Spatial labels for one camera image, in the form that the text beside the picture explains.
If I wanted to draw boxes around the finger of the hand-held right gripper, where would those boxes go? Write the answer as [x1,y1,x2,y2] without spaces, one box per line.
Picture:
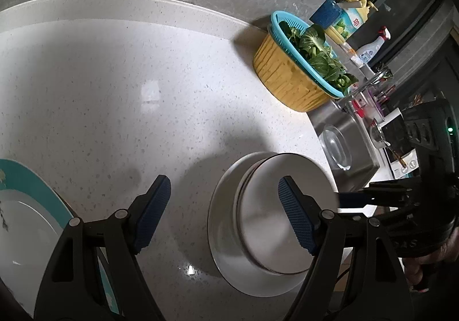
[375,204,427,233]
[337,179,422,208]

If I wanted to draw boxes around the teal plastic colander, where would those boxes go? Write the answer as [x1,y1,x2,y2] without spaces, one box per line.
[270,11,350,99]

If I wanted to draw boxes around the green leafy vegetables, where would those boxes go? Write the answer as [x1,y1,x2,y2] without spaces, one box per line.
[279,22,359,90]

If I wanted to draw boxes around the white bowl with red flowers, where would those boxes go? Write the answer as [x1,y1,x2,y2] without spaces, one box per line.
[207,151,343,298]

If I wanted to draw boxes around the blue cup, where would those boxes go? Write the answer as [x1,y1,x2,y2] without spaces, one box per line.
[310,0,345,30]

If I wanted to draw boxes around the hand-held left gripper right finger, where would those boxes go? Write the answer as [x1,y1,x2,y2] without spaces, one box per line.
[278,176,413,321]

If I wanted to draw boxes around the person's right hand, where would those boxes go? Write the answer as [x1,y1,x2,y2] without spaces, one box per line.
[402,233,459,293]

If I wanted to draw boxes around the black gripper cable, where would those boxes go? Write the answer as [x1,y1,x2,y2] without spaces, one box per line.
[335,264,359,293]

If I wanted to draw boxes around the stainless steel sink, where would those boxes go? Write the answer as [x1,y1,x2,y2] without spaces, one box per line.
[310,99,381,187]

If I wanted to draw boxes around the yellow ribbed basket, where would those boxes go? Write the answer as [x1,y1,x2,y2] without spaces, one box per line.
[253,32,332,113]

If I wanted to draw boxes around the metal faucet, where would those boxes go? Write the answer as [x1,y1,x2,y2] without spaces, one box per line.
[349,66,393,97]

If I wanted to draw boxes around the yellow dish soap bottle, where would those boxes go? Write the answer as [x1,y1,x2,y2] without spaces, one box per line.
[324,0,379,44]

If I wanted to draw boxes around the white spray bottle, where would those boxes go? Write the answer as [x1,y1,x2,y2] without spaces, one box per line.
[353,26,391,65]

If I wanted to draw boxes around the teal rimmed white plate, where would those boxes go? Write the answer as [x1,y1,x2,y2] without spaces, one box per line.
[0,159,120,314]

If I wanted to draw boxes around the glass bowl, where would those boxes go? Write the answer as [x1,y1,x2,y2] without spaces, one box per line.
[319,124,354,171]

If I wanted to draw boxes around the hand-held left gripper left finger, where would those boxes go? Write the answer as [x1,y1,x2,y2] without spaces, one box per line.
[33,175,172,321]

